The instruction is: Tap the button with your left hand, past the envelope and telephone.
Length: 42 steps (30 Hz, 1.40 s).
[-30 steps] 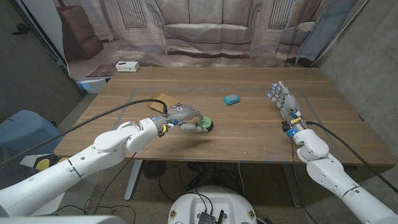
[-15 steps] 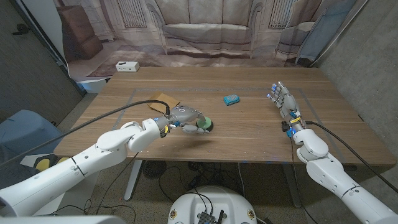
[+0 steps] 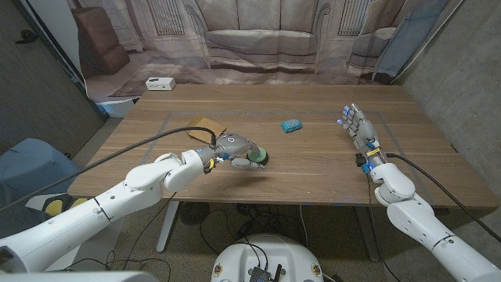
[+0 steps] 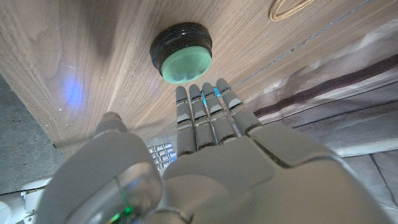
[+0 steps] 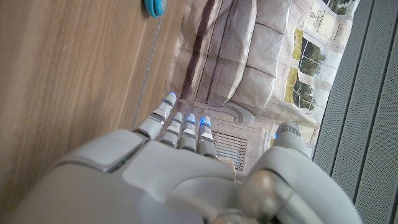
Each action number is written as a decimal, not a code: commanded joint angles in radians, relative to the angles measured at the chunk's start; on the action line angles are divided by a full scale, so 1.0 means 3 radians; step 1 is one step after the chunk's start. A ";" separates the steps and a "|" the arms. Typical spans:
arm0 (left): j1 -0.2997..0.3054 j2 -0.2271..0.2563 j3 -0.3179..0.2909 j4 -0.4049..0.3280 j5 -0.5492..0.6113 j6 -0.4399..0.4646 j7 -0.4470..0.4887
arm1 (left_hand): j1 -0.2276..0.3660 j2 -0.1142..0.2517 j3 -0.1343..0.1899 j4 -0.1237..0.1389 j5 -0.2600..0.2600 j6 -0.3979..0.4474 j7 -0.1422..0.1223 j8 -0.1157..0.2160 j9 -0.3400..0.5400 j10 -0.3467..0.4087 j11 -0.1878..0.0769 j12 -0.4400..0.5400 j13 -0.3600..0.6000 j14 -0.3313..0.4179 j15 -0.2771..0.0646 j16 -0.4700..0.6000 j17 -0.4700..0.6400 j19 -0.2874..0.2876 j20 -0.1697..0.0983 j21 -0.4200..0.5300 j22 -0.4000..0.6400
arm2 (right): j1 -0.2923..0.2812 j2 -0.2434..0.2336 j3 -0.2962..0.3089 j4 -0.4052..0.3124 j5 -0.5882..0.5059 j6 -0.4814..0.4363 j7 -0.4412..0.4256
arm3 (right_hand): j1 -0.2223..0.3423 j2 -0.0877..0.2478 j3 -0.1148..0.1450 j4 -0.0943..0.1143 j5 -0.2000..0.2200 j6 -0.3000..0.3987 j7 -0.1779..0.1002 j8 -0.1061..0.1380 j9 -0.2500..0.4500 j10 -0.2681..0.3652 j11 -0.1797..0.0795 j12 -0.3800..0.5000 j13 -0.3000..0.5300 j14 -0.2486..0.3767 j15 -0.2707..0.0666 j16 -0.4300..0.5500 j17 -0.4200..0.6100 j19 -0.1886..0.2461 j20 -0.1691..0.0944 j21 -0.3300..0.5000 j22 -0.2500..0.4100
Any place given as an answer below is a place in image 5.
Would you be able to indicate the printed living room backdrop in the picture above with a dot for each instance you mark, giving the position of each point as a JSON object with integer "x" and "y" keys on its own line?
{"x": 248, "y": 62}

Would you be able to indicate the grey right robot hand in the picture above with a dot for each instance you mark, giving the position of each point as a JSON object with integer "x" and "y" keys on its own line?
{"x": 174, "y": 183}

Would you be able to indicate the blue toy telephone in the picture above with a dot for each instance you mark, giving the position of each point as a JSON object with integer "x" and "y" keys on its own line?
{"x": 155, "y": 7}

